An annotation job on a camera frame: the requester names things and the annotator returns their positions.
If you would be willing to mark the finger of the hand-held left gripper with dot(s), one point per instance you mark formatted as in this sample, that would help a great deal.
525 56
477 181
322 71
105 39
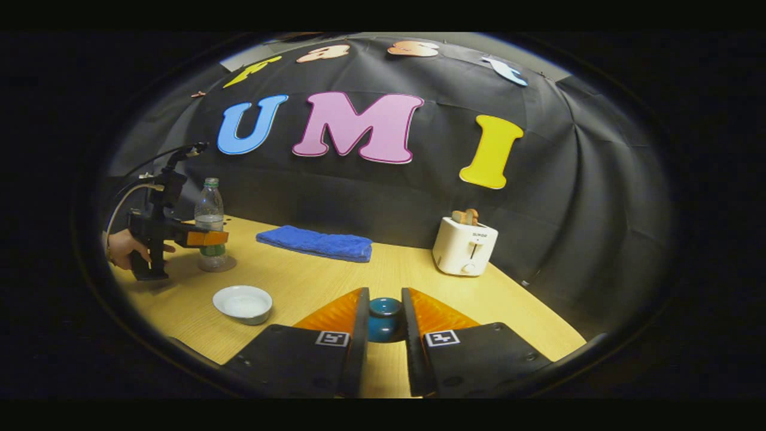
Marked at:
206 238

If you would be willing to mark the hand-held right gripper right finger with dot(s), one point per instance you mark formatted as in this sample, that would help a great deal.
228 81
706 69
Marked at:
413 347

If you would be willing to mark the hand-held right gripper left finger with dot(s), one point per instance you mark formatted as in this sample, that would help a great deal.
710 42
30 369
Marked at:
358 347

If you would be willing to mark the clear plastic water bottle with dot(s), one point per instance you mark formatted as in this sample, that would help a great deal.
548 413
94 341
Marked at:
209 209

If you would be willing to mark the round brown coaster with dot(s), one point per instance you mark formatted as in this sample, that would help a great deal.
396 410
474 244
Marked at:
224 264

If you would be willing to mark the white teacup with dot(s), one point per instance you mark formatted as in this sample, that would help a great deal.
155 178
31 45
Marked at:
242 302

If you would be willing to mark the blue folded towel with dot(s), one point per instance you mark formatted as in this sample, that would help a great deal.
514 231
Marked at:
317 243

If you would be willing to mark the white toaster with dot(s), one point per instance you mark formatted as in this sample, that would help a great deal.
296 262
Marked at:
464 248

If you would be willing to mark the toast bread slice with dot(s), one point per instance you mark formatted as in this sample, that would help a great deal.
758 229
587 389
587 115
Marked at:
458 217
473 216

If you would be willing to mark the black backdrop cloth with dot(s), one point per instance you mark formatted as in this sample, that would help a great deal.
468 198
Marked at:
419 197

